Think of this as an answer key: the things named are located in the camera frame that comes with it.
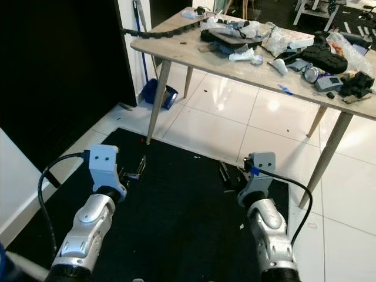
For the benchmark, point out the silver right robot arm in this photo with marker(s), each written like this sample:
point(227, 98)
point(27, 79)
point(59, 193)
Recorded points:
point(267, 235)

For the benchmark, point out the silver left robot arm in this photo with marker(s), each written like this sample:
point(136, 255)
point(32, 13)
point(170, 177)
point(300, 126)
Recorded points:
point(88, 229)

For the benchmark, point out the black floor rug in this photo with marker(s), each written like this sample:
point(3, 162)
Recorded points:
point(182, 235)

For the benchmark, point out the blue dustpan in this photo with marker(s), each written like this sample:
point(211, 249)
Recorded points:
point(155, 94)

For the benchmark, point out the blue tape strip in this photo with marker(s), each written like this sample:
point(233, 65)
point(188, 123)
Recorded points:
point(285, 89)

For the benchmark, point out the white plastic cup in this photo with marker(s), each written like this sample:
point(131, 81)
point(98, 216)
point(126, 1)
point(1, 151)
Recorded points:
point(279, 66)

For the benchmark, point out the pale blue plastic wrapper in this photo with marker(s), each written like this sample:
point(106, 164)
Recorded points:
point(245, 56)

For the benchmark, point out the silver drink can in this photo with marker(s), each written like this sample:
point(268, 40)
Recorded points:
point(312, 74)

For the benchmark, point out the grey electronic device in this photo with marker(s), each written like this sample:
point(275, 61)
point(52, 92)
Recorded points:
point(329, 84)

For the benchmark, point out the light wooden table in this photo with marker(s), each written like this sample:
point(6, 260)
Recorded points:
point(176, 44)

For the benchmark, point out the clear crumpled plastic bag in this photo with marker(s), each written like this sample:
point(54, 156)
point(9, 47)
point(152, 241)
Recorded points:
point(277, 41)

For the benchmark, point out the black slipper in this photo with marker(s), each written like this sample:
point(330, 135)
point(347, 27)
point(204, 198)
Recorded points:
point(223, 37)

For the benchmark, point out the black studded shoe sole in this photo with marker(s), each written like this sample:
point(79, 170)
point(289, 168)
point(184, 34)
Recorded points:
point(323, 59)

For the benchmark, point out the white flat box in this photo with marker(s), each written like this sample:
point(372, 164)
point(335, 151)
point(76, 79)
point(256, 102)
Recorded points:
point(301, 43)

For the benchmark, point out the black foam lump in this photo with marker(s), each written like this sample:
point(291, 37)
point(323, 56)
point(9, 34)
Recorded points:
point(357, 83)

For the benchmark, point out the clear bag with orange contents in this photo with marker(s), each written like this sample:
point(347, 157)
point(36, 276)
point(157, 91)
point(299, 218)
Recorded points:
point(355, 56)

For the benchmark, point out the white metal rack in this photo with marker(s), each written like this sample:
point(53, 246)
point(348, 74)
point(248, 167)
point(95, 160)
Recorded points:
point(320, 14)

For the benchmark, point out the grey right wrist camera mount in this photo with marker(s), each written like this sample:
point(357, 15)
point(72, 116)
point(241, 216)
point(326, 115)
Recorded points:
point(261, 170)

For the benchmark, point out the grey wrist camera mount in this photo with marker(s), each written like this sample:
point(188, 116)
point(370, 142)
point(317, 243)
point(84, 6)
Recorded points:
point(261, 170)
point(107, 164)

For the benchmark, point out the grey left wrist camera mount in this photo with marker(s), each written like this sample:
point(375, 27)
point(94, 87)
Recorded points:
point(107, 164)

